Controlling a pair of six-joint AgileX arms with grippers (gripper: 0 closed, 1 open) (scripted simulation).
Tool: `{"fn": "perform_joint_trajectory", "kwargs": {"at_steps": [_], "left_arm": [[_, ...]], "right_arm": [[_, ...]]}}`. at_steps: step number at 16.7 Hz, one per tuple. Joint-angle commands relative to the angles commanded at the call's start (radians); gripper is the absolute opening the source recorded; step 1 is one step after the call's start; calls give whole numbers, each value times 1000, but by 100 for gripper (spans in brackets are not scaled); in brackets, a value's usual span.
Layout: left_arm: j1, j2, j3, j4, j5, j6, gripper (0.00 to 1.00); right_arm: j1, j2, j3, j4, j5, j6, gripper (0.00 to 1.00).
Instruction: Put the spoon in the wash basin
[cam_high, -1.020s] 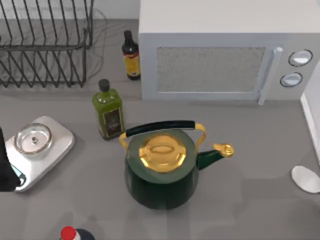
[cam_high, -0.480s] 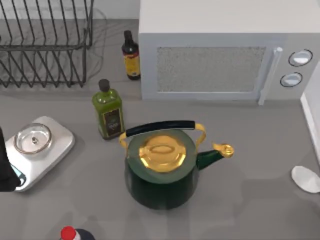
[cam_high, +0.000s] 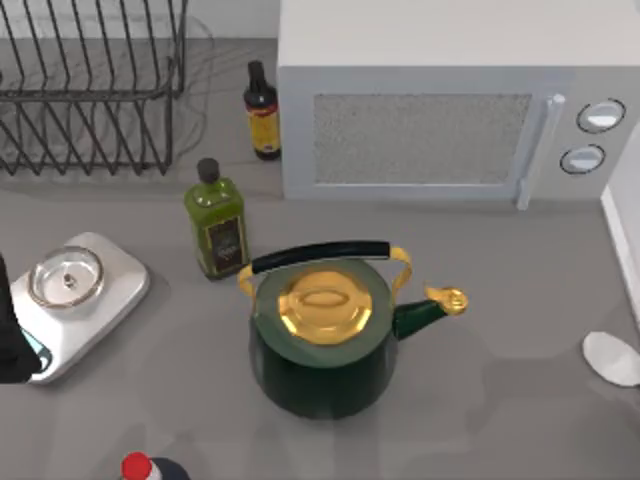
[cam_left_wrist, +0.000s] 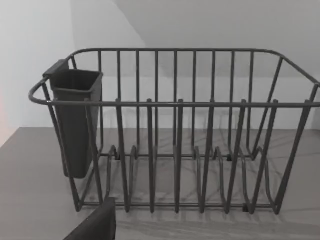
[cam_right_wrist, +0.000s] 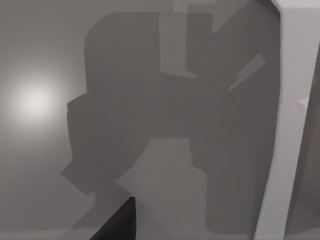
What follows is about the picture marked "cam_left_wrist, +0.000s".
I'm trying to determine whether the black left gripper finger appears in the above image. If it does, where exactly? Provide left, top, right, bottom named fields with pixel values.
left=62, top=196, right=117, bottom=240

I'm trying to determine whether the grey wire dish rack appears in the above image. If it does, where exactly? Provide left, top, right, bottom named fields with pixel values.
left=28, top=47, right=320, bottom=215

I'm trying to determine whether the dark grey cutlery holder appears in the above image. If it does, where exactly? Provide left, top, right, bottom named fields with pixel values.
left=42, top=58, right=104, bottom=179

